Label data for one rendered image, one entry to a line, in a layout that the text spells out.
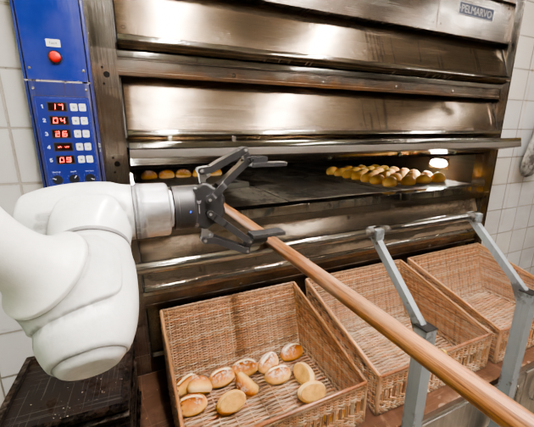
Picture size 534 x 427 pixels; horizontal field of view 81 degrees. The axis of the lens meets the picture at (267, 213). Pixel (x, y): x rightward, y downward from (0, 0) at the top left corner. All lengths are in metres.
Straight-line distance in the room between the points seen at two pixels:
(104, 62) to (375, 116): 1.03
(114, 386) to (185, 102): 0.85
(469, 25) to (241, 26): 1.13
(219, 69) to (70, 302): 0.92
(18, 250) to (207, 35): 0.92
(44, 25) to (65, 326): 0.87
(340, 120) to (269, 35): 0.42
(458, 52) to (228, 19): 1.11
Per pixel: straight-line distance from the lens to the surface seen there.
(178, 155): 0.96
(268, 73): 1.22
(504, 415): 0.44
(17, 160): 1.13
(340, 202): 1.40
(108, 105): 1.10
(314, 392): 1.20
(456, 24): 1.87
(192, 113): 1.11
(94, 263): 0.39
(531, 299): 1.37
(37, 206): 0.52
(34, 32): 1.11
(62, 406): 1.02
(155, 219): 0.51
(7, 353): 1.35
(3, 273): 0.38
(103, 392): 1.01
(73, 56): 1.09
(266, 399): 1.24
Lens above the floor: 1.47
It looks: 15 degrees down
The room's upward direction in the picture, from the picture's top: straight up
